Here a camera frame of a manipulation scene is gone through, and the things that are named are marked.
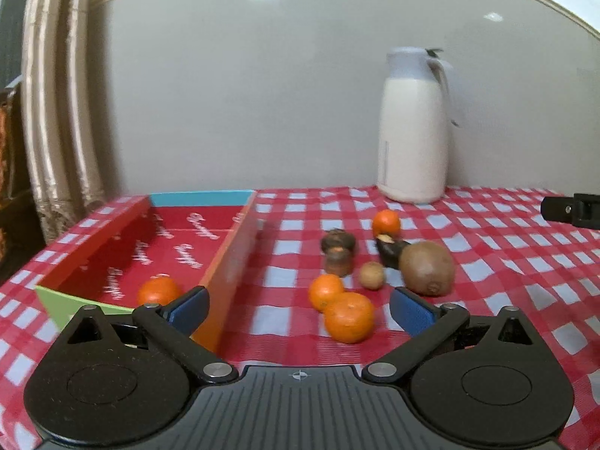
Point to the small tan longan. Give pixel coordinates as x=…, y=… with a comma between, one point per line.
x=372, y=276

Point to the beige curtain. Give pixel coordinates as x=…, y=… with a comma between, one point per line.
x=65, y=176

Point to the large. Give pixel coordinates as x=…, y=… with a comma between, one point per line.
x=350, y=318

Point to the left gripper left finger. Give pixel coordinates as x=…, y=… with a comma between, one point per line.
x=167, y=327

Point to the brown water chestnut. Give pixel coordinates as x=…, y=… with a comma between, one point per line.
x=339, y=261

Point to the small tangerine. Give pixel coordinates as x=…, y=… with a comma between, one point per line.
x=324, y=289

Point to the dark water chestnut with stem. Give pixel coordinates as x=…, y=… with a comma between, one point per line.
x=390, y=250

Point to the dark wrinkled passion fruit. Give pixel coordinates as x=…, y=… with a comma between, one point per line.
x=334, y=238

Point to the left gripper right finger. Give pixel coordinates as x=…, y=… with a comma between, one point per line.
x=451, y=343

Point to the cream and grey thermos jug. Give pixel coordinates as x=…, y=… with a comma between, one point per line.
x=416, y=113

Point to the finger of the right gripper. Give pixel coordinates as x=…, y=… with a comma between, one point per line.
x=579, y=210

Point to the brown kiwi fruit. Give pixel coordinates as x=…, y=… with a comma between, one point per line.
x=428, y=269

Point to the red orange cardboard box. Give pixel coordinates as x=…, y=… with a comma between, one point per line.
x=195, y=238

